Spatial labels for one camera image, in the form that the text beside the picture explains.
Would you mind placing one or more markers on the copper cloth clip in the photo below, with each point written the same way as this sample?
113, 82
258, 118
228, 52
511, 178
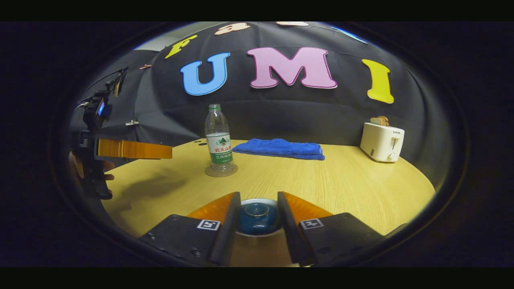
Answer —
145, 66

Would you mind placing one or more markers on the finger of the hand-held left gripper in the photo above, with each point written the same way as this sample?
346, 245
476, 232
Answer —
134, 149

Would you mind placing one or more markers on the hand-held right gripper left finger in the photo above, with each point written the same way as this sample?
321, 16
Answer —
227, 233

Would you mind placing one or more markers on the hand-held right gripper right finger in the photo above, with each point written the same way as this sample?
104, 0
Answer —
291, 233

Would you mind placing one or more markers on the toasted bread slice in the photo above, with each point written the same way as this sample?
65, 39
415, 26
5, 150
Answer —
380, 120

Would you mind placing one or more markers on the silver cloth clip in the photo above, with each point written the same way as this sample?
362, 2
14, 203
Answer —
131, 123

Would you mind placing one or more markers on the clear plastic water bottle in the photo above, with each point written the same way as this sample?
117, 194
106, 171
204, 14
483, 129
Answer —
219, 148

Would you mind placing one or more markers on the blue folded towel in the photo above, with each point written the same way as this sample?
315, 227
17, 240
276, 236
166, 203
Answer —
281, 148

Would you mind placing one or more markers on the dark blue teacup lid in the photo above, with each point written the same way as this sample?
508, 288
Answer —
258, 216

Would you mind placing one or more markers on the white toaster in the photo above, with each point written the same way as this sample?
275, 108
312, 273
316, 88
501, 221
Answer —
381, 141

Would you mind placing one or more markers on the round brown coaster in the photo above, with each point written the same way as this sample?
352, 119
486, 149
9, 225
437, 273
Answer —
221, 171

